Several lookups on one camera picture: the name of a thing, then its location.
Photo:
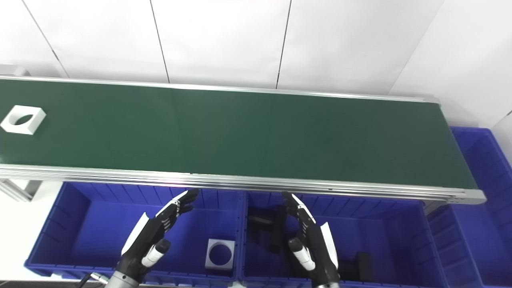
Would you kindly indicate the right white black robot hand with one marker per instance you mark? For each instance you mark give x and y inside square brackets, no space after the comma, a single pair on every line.
[316,248]

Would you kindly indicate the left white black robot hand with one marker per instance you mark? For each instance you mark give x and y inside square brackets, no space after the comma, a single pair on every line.
[150,234]

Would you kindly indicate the white square part with hole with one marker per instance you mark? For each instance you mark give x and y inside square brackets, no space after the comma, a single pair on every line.
[34,122]
[211,262]

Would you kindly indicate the black angular part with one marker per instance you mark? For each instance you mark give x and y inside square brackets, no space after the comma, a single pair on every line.
[276,236]

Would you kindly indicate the blue bin with white parts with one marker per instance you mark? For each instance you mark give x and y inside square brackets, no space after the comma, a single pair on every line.
[100,232]

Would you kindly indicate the blue bin with black parts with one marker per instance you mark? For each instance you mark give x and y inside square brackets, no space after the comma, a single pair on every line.
[380,232]

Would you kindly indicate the green conveyor belt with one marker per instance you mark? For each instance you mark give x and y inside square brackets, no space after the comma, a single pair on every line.
[240,182]
[240,132]

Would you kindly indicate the aluminium conveyor leg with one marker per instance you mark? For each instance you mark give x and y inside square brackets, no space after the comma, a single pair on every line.
[20,188]

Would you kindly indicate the empty blue plastic bin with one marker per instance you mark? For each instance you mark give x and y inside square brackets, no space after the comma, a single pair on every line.
[480,224]

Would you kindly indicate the grey conveyor end housing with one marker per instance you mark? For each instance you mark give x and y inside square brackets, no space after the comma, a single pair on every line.
[14,70]

